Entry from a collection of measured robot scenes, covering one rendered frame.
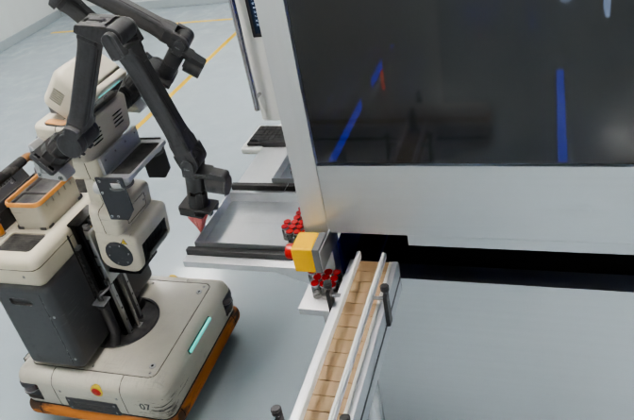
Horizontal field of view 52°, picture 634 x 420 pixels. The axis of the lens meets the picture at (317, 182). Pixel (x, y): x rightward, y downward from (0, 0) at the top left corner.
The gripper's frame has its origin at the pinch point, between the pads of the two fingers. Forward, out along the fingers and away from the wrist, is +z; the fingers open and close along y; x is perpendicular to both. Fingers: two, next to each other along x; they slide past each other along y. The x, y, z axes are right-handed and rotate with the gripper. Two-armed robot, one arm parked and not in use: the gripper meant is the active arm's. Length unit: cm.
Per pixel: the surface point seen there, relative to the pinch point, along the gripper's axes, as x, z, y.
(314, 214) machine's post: -13.1, -22.5, 38.5
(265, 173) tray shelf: 36.3, 2.3, 7.0
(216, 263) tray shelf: -11.3, 1.8, 9.3
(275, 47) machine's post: -13, -65, 30
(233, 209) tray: 14.7, 2.5, 4.0
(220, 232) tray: 2.5, 2.4, 4.6
